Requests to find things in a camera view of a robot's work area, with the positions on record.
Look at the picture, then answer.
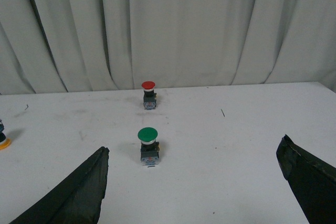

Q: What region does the red mushroom push button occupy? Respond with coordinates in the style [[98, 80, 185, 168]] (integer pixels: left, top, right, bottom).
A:
[[141, 81, 156, 110]]

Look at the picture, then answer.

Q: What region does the white curtain backdrop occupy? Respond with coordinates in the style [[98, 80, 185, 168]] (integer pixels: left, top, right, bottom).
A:
[[1, 0, 335, 95]]

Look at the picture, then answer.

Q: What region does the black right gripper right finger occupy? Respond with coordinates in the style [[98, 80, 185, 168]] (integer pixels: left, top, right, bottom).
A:
[[276, 135, 335, 223]]

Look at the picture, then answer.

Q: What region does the yellow mushroom push button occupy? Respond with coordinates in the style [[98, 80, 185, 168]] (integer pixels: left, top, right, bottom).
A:
[[0, 120, 11, 150]]

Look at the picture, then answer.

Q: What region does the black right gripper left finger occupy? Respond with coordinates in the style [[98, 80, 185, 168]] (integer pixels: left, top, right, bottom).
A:
[[11, 146, 109, 223]]

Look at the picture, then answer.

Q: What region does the green mushroom push button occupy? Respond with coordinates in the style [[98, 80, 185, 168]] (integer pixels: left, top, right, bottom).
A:
[[138, 127, 160, 166]]

